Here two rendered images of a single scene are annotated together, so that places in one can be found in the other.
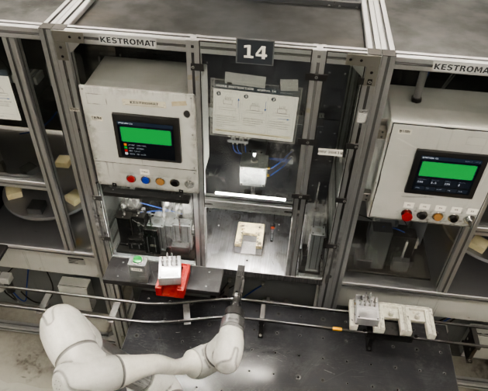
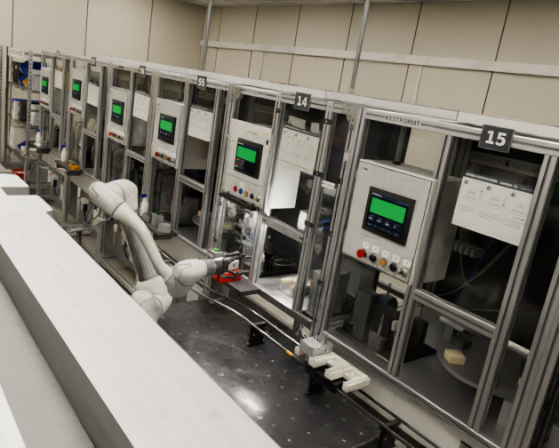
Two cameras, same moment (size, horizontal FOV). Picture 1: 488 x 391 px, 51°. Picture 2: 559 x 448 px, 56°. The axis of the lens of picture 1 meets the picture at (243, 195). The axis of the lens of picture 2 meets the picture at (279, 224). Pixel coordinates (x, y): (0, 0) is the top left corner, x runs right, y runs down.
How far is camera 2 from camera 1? 2.13 m
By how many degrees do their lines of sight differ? 47
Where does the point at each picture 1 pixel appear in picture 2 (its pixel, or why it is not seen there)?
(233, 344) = (191, 262)
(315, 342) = (276, 369)
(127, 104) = (246, 132)
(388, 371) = (302, 409)
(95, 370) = (107, 189)
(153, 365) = (137, 221)
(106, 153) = (230, 167)
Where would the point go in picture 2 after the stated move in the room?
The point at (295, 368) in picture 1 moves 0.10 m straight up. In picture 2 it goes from (243, 366) to (246, 348)
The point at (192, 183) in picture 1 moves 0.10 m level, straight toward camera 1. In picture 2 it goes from (259, 197) to (247, 198)
